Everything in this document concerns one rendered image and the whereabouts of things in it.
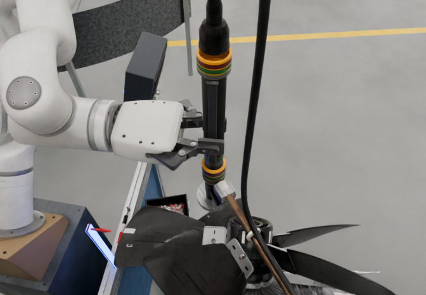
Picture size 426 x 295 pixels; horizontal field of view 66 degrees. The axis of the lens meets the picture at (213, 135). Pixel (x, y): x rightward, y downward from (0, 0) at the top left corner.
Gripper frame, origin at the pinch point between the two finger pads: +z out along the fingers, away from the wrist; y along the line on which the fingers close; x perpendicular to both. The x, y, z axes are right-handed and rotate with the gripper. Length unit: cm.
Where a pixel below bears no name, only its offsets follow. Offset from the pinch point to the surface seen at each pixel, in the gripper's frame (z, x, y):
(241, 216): 5.7, -10.8, 8.1
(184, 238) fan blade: -7.7, -46.7, -0.3
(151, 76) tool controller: -30, -42, -58
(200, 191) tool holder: -2.6, -19.5, -0.4
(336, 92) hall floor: 90, -166, -190
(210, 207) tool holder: -0.1, -19.4, 2.9
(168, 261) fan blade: -7.3, -25.2, 12.6
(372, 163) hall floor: 107, -166, -116
